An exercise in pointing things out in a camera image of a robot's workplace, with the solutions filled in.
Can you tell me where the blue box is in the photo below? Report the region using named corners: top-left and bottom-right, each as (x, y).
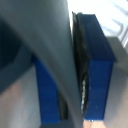
top-left (31, 13), bottom-right (118, 128)

